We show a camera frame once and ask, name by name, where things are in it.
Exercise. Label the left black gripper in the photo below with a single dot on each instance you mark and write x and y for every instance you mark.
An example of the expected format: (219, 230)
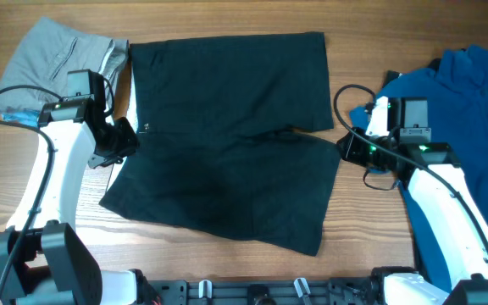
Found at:
(130, 146)

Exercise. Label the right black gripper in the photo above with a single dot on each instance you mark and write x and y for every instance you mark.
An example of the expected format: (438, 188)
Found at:
(351, 152)

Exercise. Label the black shorts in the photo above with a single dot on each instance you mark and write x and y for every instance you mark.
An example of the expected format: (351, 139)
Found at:
(228, 130)

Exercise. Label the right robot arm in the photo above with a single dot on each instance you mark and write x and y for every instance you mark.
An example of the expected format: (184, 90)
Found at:
(397, 139)

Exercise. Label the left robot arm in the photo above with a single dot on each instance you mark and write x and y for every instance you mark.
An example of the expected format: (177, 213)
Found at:
(42, 260)

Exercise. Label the folded light blue garment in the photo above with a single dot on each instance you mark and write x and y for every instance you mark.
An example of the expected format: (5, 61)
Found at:
(25, 117)

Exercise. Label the folded grey shorts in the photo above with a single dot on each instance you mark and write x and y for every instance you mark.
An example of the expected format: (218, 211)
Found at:
(49, 51)

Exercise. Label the blue t-shirt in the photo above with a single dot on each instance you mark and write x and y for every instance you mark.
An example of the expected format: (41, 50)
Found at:
(456, 88)

